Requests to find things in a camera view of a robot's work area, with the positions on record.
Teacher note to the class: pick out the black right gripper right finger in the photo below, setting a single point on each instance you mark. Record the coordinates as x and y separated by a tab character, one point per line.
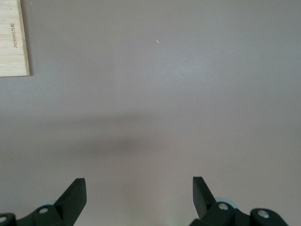
204	202

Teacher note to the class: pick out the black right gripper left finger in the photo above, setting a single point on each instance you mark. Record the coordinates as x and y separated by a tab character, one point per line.
68	202

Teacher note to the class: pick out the bamboo cutting board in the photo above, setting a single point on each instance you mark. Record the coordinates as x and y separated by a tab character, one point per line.
11	35

